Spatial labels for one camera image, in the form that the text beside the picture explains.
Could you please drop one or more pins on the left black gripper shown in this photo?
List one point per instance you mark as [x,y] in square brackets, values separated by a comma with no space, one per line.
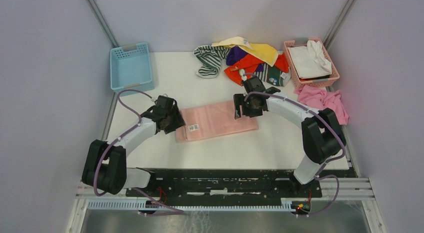
[179,121]

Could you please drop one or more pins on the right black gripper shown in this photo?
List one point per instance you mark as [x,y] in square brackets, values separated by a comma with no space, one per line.
[238,100]

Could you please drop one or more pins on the light pink towel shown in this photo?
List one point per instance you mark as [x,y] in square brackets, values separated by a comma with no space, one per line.
[213,120]

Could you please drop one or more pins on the yellow towel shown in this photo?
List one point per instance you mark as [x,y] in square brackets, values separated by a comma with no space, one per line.
[261,51]

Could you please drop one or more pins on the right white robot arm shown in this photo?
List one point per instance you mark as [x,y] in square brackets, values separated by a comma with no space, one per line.
[323,140]

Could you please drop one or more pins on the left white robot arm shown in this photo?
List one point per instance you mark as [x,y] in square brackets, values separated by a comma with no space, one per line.
[106,168]

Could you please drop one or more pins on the dark green striped towel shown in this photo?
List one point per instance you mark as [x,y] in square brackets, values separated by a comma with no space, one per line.
[273,75]

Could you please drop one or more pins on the purple towel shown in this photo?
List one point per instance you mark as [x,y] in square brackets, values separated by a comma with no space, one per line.
[240,58]

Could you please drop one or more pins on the orange towel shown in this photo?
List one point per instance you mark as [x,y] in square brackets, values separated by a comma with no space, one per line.
[234,73]

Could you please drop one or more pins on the green white striped towel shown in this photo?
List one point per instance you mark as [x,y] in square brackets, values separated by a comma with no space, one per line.
[211,58]

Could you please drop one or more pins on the bright pink cloth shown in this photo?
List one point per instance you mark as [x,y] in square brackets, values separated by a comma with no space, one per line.
[321,99]

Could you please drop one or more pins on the blue plastic basket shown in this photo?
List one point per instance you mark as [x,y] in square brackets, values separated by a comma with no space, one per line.
[130,68]

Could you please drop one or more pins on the white cloth in basket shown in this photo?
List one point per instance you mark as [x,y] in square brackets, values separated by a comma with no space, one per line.
[309,60]

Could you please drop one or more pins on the pink plastic basket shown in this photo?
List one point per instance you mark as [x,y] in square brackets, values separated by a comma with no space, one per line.
[314,82]

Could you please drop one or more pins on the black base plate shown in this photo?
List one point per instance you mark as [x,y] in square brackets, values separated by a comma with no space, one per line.
[228,187]

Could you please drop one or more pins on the white cable duct rail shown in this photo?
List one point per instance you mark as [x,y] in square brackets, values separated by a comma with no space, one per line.
[144,205]

